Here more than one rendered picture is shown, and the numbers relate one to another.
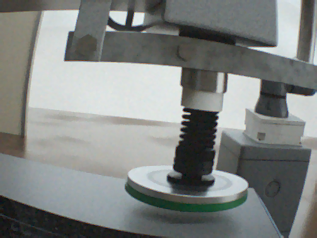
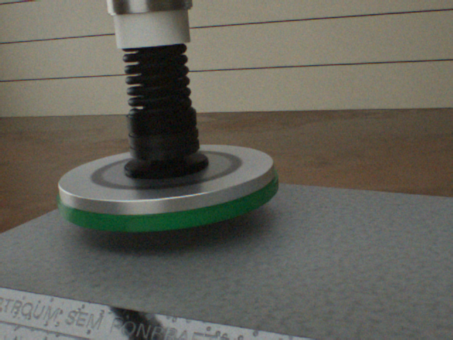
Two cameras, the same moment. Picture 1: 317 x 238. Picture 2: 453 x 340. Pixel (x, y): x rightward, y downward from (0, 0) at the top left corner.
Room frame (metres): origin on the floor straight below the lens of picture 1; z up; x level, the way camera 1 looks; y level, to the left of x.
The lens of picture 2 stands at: (1.20, 0.24, 1.06)
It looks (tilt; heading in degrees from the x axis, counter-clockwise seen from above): 15 degrees down; 207
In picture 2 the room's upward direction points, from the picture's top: 5 degrees counter-clockwise
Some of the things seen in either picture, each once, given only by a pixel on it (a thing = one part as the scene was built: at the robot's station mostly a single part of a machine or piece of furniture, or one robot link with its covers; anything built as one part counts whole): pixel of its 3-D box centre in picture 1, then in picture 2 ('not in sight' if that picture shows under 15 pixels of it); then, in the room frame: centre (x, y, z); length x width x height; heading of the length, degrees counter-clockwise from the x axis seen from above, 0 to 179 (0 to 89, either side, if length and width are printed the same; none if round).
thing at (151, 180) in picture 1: (190, 183); (167, 173); (0.72, -0.07, 0.91); 0.21 x 0.21 x 0.01
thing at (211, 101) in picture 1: (202, 97); (151, 25); (0.72, -0.07, 1.05); 0.07 x 0.07 x 0.04
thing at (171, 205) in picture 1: (189, 185); (168, 177); (0.72, -0.07, 0.91); 0.22 x 0.22 x 0.04
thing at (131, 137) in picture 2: (194, 161); (163, 134); (0.72, -0.07, 0.95); 0.07 x 0.07 x 0.01
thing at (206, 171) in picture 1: (193, 168); (164, 146); (0.72, -0.07, 0.94); 0.07 x 0.07 x 0.01
